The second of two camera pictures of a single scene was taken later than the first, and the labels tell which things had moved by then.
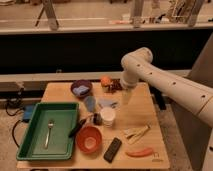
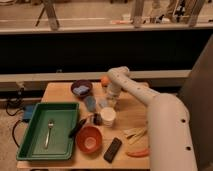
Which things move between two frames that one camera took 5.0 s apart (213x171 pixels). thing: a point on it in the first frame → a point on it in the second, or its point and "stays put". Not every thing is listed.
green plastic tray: x=64 y=116 stays put
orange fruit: x=106 y=81 stays put
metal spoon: x=50 y=126 stays put
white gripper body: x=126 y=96 → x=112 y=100
